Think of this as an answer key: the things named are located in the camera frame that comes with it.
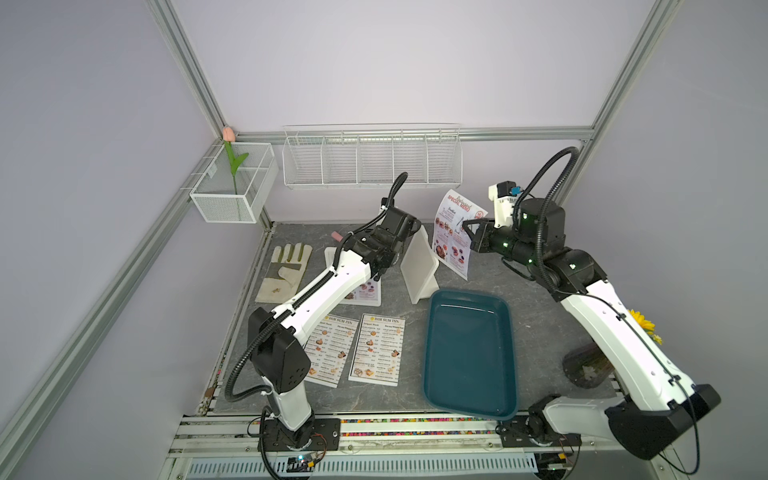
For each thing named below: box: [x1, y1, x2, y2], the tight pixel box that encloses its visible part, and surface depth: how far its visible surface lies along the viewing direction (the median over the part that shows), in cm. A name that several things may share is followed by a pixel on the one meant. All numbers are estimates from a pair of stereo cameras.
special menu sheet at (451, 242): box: [432, 189, 489, 281], surface depth 73 cm
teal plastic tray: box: [424, 289, 518, 421], surface depth 87 cm
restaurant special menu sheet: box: [344, 278, 379, 301], surface depth 96 cm
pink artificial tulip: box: [222, 127, 249, 195], surface depth 92 cm
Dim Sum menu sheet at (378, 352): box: [348, 313, 406, 387], surface depth 89 cm
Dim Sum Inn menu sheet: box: [304, 315, 360, 388], surface depth 90 cm
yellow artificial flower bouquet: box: [628, 309, 663, 345], surface depth 68 cm
